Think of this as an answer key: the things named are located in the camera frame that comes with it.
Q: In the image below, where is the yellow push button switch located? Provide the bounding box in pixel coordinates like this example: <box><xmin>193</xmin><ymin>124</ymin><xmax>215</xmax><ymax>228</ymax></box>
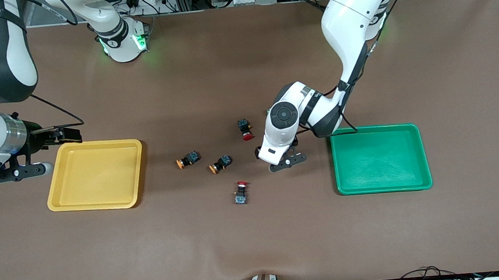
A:
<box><xmin>209</xmin><ymin>154</ymin><xmax>234</xmax><ymax>175</ymax></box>
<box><xmin>176</xmin><ymin>150</ymin><xmax>202</xmax><ymax>170</ymax></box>

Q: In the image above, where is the yellow plastic tray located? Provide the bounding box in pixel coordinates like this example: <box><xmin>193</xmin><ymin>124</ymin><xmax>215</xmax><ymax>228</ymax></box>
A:
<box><xmin>43</xmin><ymin>137</ymin><xmax>147</xmax><ymax>215</ymax></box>

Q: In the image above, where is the green plastic tray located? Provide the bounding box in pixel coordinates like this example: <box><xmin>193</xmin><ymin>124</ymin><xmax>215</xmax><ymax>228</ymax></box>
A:
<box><xmin>329</xmin><ymin>121</ymin><xmax>434</xmax><ymax>197</ymax></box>

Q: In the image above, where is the white power strip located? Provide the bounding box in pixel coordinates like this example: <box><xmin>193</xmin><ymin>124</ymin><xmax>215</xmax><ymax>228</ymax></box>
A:
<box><xmin>212</xmin><ymin>0</ymin><xmax>258</xmax><ymax>8</ymax></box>

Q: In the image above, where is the red push button switch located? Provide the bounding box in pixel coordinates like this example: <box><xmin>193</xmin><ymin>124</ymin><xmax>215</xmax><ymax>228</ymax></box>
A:
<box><xmin>233</xmin><ymin>181</ymin><xmax>251</xmax><ymax>205</ymax></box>
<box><xmin>237</xmin><ymin>118</ymin><xmax>254</xmax><ymax>142</ymax></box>

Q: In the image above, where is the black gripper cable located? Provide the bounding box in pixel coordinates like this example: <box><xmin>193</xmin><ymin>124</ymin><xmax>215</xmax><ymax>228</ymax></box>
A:
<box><xmin>0</xmin><ymin>0</ymin><xmax>86</xmax><ymax>132</ymax></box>
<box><xmin>286</xmin><ymin>0</ymin><xmax>407</xmax><ymax>139</ymax></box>

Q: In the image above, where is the black cable bundle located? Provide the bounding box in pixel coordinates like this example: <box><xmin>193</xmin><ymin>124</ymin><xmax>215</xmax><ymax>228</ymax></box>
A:
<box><xmin>398</xmin><ymin>260</ymin><xmax>499</xmax><ymax>280</ymax></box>

